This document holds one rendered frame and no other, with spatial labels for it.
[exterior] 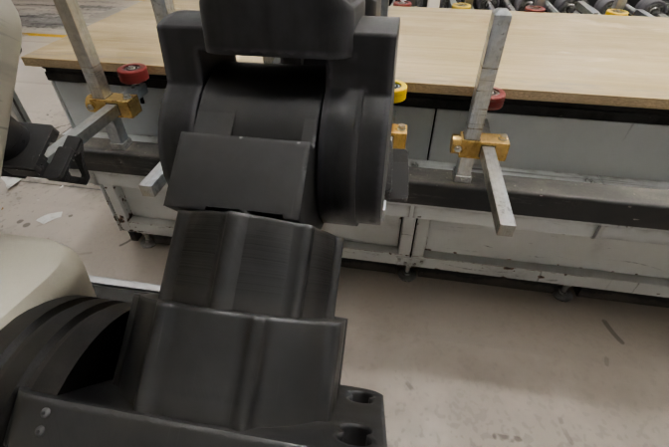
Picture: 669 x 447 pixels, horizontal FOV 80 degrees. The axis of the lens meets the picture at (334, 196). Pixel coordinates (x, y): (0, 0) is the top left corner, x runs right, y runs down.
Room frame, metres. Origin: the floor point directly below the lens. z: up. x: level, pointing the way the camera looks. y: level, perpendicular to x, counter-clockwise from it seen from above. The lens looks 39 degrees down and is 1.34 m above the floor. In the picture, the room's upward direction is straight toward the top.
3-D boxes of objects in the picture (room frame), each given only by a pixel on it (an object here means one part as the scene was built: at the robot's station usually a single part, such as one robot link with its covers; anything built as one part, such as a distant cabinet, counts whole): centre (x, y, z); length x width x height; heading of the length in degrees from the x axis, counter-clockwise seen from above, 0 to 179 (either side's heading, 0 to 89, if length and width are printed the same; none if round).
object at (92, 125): (0.94, 0.62, 0.84); 0.43 x 0.03 x 0.04; 171
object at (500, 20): (0.87, -0.34, 0.89); 0.04 x 0.04 x 0.48; 81
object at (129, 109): (1.03, 0.62, 0.84); 0.14 x 0.06 x 0.05; 81
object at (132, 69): (1.13, 0.59, 0.85); 0.08 x 0.08 x 0.11
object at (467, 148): (0.87, -0.37, 0.81); 0.14 x 0.06 x 0.05; 81
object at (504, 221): (0.77, -0.37, 0.80); 0.43 x 0.03 x 0.04; 171
